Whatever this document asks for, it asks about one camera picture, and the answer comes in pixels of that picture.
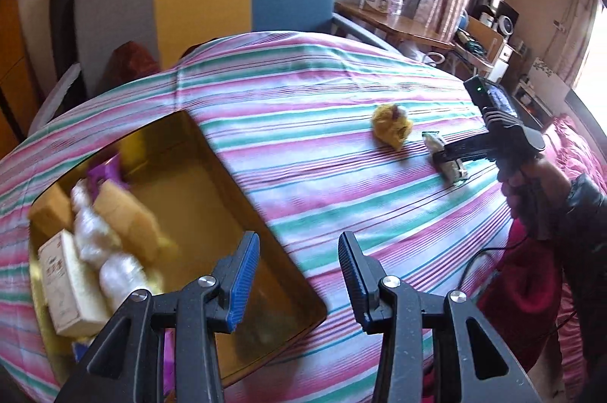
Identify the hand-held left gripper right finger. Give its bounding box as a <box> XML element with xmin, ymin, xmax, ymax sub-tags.
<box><xmin>338</xmin><ymin>232</ymin><xmax>541</xmax><ymax>403</ymax></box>

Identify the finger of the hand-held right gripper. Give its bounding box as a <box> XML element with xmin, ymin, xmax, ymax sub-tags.
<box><xmin>429</xmin><ymin>139</ymin><xmax>496</xmax><ymax>165</ymax></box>

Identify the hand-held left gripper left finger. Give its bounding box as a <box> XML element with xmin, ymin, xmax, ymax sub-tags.
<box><xmin>57</xmin><ymin>231</ymin><xmax>261</xmax><ymax>403</ymax></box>

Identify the gold metal tin tray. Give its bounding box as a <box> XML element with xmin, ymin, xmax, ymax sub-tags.
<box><xmin>27</xmin><ymin>110</ymin><xmax>329</xmax><ymax>389</ymax></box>

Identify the white plastic bag bundle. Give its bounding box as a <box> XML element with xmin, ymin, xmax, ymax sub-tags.
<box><xmin>99</xmin><ymin>254</ymin><xmax>148</xmax><ymax>309</ymax></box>
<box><xmin>70</xmin><ymin>182</ymin><xmax>119</xmax><ymax>264</ymax></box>

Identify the small yellow sponge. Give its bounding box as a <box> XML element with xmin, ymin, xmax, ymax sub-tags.
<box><xmin>92</xmin><ymin>180</ymin><xmax>164</xmax><ymax>264</ymax></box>

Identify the white carton box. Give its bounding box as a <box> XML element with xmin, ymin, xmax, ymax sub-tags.
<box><xmin>38</xmin><ymin>230</ymin><xmax>112</xmax><ymax>336</ymax></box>

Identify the purple packet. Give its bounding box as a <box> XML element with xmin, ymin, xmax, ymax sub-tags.
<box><xmin>88</xmin><ymin>159</ymin><xmax>131</xmax><ymax>190</ymax></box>

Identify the person's right forearm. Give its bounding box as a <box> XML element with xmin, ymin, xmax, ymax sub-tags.
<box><xmin>557</xmin><ymin>173</ymin><xmax>607</xmax><ymax>368</ymax></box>

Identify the person's right hand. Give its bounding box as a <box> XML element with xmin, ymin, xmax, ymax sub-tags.
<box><xmin>498</xmin><ymin>155</ymin><xmax>573</xmax><ymax>238</ymax></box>

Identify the yellow crumpled bag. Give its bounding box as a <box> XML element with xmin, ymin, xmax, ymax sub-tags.
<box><xmin>371</xmin><ymin>103</ymin><xmax>411</xmax><ymax>148</ymax></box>

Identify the cluttered white shelf unit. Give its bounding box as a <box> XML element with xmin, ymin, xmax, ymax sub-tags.
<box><xmin>450</xmin><ymin>2</ymin><xmax>527</xmax><ymax>84</ymax></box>

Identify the red fleece blanket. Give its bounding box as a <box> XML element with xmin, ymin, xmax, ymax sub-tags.
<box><xmin>422</xmin><ymin>114</ymin><xmax>607</xmax><ymax>403</ymax></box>

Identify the dark red cloth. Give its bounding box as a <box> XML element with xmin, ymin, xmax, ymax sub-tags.
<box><xmin>110</xmin><ymin>41</ymin><xmax>159</xmax><ymax>77</ymax></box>

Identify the white foam sheet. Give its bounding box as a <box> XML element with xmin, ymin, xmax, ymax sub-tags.
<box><xmin>35</xmin><ymin>62</ymin><xmax>83</xmax><ymax>124</ymax></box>

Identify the wooden wardrobe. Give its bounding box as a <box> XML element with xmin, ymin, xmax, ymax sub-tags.
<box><xmin>0</xmin><ymin>0</ymin><xmax>42</xmax><ymax>143</ymax></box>

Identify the black rolled mat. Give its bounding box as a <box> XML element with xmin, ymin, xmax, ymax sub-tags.
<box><xmin>50</xmin><ymin>0</ymin><xmax>83</xmax><ymax>77</ymax></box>

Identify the black cable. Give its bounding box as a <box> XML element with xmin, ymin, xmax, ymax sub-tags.
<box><xmin>458</xmin><ymin>242</ymin><xmax>522</xmax><ymax>292</ymax></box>

